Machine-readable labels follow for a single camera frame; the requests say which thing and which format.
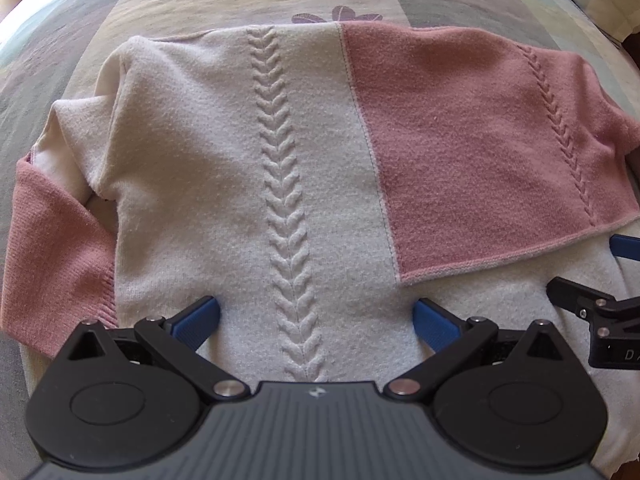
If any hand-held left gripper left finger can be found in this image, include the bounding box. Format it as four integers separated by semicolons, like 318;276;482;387
61;295;249;403

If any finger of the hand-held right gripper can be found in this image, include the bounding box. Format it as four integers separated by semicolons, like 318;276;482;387
609;234;640;263
546;276;640;320

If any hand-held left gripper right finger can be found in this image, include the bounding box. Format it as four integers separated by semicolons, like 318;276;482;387
384;297;559;404

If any pink and white knit sweater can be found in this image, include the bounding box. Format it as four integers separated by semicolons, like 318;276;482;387
0;21;640;477

